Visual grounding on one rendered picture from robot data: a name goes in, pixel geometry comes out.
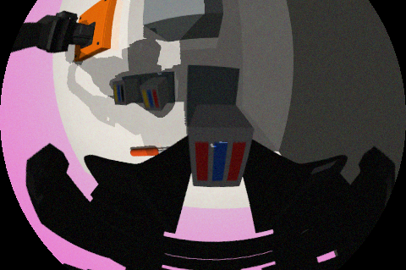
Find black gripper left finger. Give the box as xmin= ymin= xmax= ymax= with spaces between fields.
xmin=84 ymin=135 xmax=192 ymax=234

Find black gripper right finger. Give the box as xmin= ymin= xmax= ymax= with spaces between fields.
xmin=243 ymin=139 xmax=348 ymax=233

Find grey flat panel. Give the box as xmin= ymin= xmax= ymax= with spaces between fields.
xmin=278 ymin=0 xmax=406 ymax=185

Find orange-handled screwdriver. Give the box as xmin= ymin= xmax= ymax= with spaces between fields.
xmin=129 ymin=147 xmax=165 ymax=157

